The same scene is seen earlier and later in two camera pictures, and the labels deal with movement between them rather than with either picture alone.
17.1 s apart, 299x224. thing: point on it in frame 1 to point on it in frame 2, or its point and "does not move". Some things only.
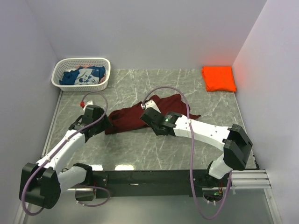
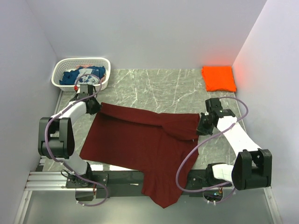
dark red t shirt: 127,118 to 164,145
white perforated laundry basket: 61,65 does not move
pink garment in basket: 103,79 does not move
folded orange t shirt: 219,78 does not move
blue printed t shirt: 87,75 does not move
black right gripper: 146,115 to 202,126
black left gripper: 103,123 to 96,106
